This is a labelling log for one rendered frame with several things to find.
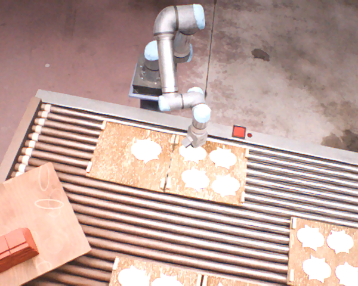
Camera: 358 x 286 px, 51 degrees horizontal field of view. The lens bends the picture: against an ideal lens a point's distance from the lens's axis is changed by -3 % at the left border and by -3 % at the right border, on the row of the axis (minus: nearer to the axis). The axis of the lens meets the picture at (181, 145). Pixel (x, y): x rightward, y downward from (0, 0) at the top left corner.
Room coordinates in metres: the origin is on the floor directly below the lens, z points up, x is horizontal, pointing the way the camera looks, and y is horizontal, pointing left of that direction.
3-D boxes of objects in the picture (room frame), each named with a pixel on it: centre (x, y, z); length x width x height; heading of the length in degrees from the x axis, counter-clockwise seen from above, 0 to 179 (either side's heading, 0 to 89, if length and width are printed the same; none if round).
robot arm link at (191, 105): (1.13, -0.02, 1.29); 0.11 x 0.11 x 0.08; 20
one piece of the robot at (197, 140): (1.03, -0.05, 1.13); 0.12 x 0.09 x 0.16; 131
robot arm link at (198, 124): (1.04, -0.07, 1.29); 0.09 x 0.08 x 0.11; 20
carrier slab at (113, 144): (0.96, 0.25, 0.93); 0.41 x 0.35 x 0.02; 89
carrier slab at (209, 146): (0.96, -0.17, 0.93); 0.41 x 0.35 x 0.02; 90
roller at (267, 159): (1.11, -0.13, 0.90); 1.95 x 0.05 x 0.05; 89
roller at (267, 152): (1.16, -0.13, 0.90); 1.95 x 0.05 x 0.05; 89
